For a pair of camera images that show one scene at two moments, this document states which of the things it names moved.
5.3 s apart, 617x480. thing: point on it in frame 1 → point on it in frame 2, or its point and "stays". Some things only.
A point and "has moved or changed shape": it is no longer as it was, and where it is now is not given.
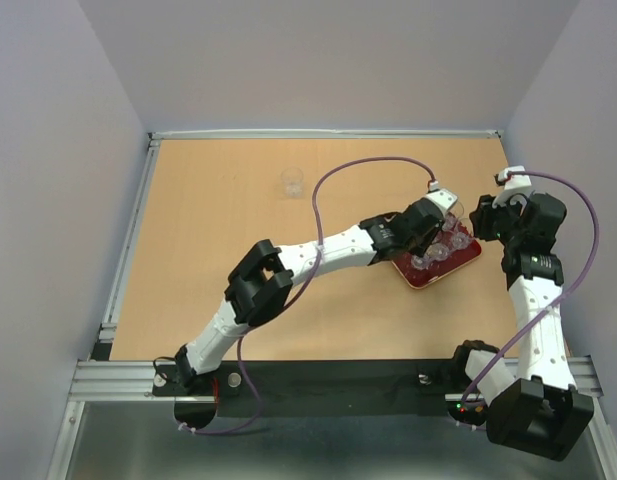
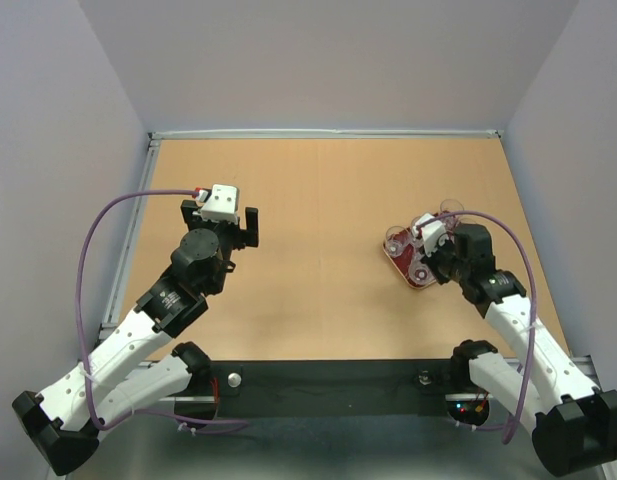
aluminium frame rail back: (318, 134) stays
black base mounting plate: (324, 388) stays
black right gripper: (481, 216) → (441, 278)
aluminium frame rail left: (108, 329) stays
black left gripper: (430, 236) → (243, 237)
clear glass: (292, 178) → (419, 272)
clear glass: (418, 262) has moved or changed shape
